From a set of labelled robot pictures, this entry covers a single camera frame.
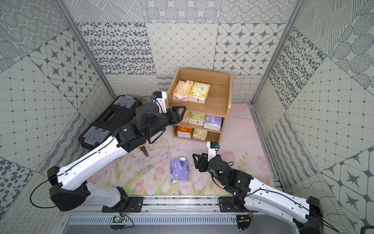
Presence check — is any purple tissue pack top shelf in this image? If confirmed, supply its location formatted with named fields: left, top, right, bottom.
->
left=170, top=157, right=190, bottom=184

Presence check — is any purple tissue pack shelf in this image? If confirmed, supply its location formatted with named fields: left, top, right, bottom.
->
left=170, top=157, right=190, bottom=184
left=203, top=115, right=223, bottom=131

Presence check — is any orange tissue pack top shelf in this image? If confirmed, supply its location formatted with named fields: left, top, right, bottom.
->
left=172, top=80, right=194, bottom=102

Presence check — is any orange tissue pack shelf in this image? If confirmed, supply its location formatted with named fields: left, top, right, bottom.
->
left=172, top=80, right=194, bottom=102
left=182, top=111, right=191, bottom=122

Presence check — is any yellow-green tissue pack top shelf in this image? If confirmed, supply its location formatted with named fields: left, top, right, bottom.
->
left=189, top=82, right=211, bottom=104

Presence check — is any yellow-green tissue pack shelf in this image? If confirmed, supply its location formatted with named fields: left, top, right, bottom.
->
left=189, top=82, right=211, bottom=104
left=189, top=112, right=206, bottom=126

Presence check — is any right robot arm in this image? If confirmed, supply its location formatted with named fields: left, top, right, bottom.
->
left=192, top=154, right=337, bottom=234

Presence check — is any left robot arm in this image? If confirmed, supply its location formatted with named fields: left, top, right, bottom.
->
left=47, top=102, right=187, bottom=213

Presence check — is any bright orange pack bottom shelf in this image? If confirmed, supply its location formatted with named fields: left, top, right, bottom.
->
left=176, top=126, right=194, bottom=138

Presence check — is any yellow-green tissue pack middle shelf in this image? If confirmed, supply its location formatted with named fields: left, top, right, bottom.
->
left=189, top=112, right=206, bottom=126

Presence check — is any yellow-green pack bottom shelf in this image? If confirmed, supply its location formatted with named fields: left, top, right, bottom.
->
left=192, top=129, right=208, bottom=141

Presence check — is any wooden three-tier shelf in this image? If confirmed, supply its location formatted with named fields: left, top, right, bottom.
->
left=167, top=68, right=233, bottom=142

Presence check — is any purple tissue pack middle shelf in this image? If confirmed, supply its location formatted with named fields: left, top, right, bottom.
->
left=203, top=115, right=223, bottom=131

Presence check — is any black plastic toolbox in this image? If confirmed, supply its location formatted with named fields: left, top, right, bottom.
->
left=79, top=95, right=143, bottom=150

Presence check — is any floral table mat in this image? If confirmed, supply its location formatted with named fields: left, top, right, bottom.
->
left=88, top=104, right=274, bottom=196

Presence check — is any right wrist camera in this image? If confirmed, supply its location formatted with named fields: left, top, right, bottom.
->
left=207, top=141, right=220, bottom=161

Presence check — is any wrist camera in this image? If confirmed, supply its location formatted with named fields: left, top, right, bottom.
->
left=207, top=141, right=220, bottom=161
left=151, top=91, right=167, bottom=113

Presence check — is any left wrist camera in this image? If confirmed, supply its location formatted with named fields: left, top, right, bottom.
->
left=151, top=91, right=167, bottom=113

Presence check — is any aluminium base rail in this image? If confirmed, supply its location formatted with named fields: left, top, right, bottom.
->
left=69, top=191, right=305, bottom=218

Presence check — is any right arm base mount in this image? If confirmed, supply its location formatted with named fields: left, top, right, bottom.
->
left=217, top=196, right=258, bottom=213

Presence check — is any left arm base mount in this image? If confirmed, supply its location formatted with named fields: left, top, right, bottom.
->
left=101, top=197, right=144, bottom=213

